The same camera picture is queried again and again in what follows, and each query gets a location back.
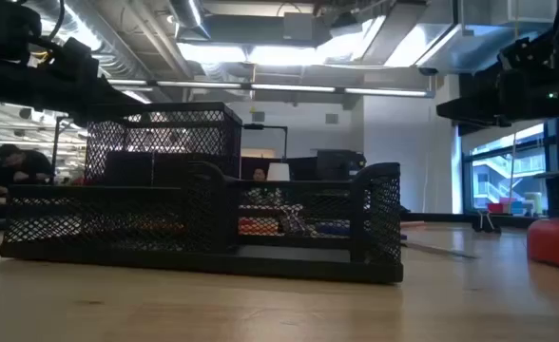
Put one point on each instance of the long ceiling light bar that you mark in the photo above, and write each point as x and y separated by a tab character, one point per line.
289	88

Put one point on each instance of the black frame clamp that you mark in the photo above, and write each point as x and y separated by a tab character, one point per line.
405	209

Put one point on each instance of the person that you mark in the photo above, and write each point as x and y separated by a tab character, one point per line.
259	174
20	166

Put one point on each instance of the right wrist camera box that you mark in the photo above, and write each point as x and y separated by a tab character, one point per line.
526	54

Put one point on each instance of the blue box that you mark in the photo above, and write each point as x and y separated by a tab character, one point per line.
517	208

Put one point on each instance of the pale green container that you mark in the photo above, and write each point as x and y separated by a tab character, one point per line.
533	204

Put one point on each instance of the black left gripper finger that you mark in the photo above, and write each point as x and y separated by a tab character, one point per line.
103	102

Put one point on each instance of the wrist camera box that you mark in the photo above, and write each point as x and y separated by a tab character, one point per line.
526	54
77	57

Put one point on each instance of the short orange pencil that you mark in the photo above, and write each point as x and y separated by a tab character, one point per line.
412	224

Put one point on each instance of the red eraser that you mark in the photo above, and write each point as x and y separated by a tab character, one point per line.
258	227

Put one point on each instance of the black binder clip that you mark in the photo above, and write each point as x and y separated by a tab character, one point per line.
487	228

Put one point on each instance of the black stand bracket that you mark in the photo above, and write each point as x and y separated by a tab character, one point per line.
253	126

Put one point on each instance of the red box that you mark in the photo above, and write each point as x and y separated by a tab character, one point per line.
495	208

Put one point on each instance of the black mesh desk organizer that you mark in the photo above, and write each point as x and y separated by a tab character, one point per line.
118	223

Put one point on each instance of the black table frame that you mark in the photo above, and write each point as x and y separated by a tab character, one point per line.
450	217

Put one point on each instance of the red desk lamp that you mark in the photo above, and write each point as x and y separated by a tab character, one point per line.
557	242

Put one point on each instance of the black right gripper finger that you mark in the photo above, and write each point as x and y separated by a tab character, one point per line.
479	114

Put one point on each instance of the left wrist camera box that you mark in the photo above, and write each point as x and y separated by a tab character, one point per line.
77	57

